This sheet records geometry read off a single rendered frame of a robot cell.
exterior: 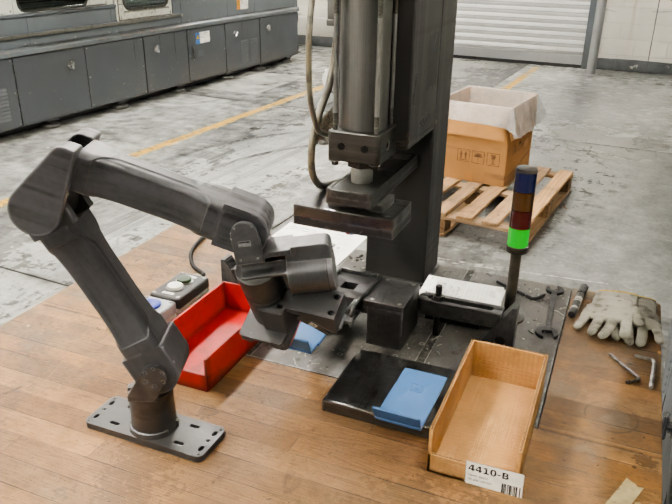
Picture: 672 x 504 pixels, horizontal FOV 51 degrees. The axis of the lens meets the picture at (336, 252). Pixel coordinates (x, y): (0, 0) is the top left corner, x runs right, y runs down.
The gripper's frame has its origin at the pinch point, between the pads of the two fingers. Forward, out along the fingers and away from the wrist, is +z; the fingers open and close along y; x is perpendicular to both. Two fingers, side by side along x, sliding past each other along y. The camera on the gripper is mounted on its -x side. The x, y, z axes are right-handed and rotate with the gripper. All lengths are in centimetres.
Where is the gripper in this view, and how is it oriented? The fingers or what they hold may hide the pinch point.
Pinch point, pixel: (286, 340)
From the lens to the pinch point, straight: 106.7
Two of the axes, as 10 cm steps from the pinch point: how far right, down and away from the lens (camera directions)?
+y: 3.3, -7.9, 5.2
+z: 1.4, 5.8, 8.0
